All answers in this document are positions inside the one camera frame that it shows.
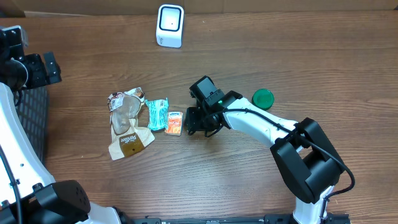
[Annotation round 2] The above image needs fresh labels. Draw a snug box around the dark mesh basket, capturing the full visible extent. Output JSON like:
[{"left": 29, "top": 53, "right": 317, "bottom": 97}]
[{"left": 13, "top": 86, "right": 49, "bottom": 164}]

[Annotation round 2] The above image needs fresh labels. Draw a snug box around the white barcode scanner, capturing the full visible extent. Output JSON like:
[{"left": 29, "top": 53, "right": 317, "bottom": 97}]
[{"left": 155, "top": 4, "right": 185, "bottom": 49}]

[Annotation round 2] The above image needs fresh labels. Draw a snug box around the green round lid container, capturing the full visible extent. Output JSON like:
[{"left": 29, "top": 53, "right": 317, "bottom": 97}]
[{"left": 251, "top": 89, "right": 274, "bottom": 111}]

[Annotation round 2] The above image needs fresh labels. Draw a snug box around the orange tissue pack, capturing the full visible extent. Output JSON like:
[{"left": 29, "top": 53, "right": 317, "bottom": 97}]
[{"left": 165, "top": 111, "right": 183, "bottom": 136}]

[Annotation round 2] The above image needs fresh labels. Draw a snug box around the brown paper pastry bag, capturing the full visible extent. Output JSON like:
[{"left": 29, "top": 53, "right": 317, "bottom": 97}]
[{"left": 107, "top": 87, "right": 155, "bottom": 161}]

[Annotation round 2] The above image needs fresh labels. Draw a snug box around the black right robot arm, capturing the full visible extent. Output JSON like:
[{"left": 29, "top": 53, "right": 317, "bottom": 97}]
[{"left": 185, "top": 76, "right": 350, "bottom": 223}]

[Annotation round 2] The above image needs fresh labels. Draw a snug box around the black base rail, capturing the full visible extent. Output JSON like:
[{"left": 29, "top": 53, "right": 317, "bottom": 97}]
[{"left": 133, "top": 213, "right": 351, "bottom": 224}]

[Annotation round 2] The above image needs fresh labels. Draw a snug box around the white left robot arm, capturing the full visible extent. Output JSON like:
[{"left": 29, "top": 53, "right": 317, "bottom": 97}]
[{"left": 1, "top": 26, "right": 121, "bottom": 224}]

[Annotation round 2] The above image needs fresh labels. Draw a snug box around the teal snack pack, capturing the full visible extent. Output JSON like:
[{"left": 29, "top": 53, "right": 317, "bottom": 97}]
[{"left": 145, "top": 98, "right": 169, "bottom": 131}]

